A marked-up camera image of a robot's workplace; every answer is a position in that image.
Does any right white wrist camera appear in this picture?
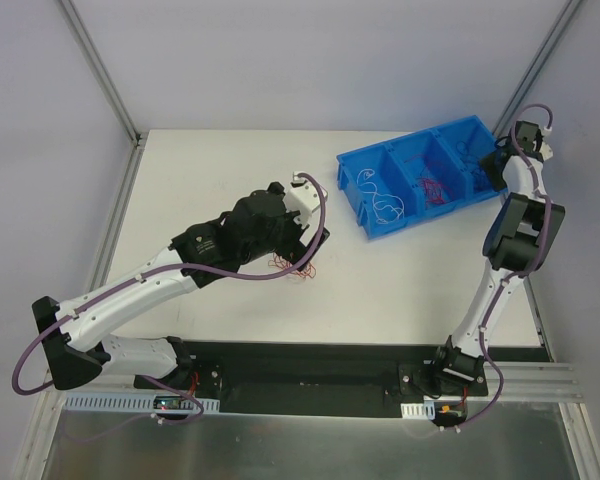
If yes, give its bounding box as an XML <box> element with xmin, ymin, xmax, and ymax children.
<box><xmin>535</xmin><ymin>126</ymin><xmax>554</xmax><ymax>162</ymax></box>

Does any blue divided plastic bin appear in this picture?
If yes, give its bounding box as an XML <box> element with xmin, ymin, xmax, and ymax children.
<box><xmin>336</xmin><ymin>115</ymin><xmax>498</xmax><ymax>240</ymax></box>

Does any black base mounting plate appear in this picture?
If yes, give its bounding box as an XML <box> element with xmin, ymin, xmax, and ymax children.
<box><xmin>159</xmin><ymin>340</ymin><xmax>488</xmax><ymax>418</ymax></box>

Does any right white cable duct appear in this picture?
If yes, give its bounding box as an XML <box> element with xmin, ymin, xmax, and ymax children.
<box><xmin>400</xmin><ymin>401</ymin><xmax>436</xmax><ymax>421</ymax></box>

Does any dark blue wire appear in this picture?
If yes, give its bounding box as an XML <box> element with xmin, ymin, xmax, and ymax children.
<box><xmin>454</xmin><ymin>139</ymin><xmax>496</xmax><ymax>194</ymax></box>

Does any left aluminium frame post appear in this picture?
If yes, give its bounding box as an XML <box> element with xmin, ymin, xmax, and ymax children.
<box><xmin>55</xmin><ymin>0</ymin><xmax>149</xmax><ymax>146</ymax></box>

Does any aluminium frame post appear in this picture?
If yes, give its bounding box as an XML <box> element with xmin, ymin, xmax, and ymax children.
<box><xmin>492</xmin><ymin>0</ymin><xmax>587</xmax><ymax>137</ymax></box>
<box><xmin>55</xmin><ymin>0</ymin><xmax>149</xmax><ymax>146</ymax></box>

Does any white wire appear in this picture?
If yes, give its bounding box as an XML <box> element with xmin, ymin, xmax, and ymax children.
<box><xmin>369</xmin><ymin>197</ymin><xmax>410</xmax><ymax>226</ymax></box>
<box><xmin>354</xmin><ymin>167</ymin><xmax>381</xmax><ymax>201</ymax></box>

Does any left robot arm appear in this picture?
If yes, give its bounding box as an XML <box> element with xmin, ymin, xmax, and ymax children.
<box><xmin>32</xmin><ymin>173</ymin><xmax>329</xmax><ymax>391</ymax></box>

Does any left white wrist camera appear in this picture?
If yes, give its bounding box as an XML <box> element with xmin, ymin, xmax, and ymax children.
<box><xmin>283</xmin><ymin>171</ymin><xmax>320</xmax><ymax>228</ymax></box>

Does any red blue wire bundle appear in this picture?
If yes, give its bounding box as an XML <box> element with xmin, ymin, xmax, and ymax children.
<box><xmin>267</xmin><ymin>252</ymin><xmax>317</xmax><ymax>284</ymax></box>

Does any left white cable duct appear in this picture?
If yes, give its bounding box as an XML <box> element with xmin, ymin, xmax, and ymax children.
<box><xmin>64</xmin><ymin>393</ymin><xmax>200</xmax><ymax>415</ymax></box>

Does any right aluminium frame post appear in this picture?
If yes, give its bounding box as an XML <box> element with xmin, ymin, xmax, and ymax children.
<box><xmin>492</xmin><ymin>0</ymin><xmax>587</xmax><ymax>137</ymax></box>

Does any white cable duct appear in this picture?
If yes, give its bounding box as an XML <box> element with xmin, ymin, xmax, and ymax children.
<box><xmin>400</xmin><ymin>401</ymin><xmax>436</xmax><ymax>421</ymax></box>
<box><xmin>64</xmin><ymin>393</ymin><xmax>200</xmax><ymax>415</ymax></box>

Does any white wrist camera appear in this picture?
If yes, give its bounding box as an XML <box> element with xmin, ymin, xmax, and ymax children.
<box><xmin>535</xmin><ymin>126</ymin><xmax>554</xmax><ymax>162</ymax></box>
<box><xmin>283</xmin><ymin>171</ymin><xmax>320</xmax><ymax>228</ymax></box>

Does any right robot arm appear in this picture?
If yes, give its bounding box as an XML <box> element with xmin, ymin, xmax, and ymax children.
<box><xmin>429</xmin><ymin>120</ymin><xmax>566</xmax><ymax>396</ymax></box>

